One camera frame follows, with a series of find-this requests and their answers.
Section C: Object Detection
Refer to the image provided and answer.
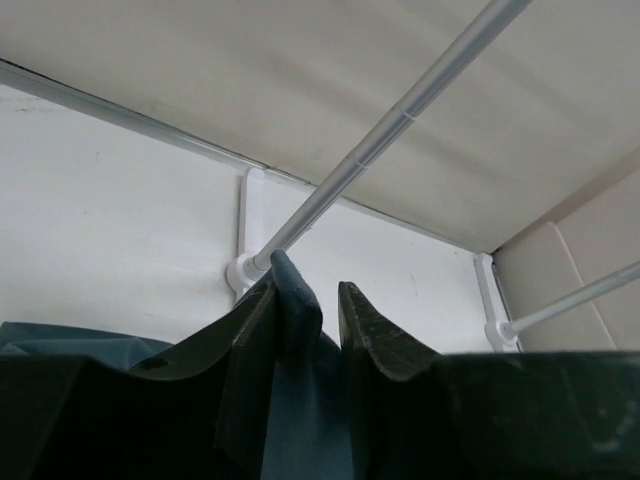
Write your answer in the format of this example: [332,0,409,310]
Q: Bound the white metal clothes rack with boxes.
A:
[226,1,639,353]

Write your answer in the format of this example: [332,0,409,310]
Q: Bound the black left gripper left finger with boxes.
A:
[1,283,277,479]

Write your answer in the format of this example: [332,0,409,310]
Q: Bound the blue t shirt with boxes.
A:
[1,251,353,479]

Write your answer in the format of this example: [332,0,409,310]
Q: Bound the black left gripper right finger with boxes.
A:
[338,282,639,479]

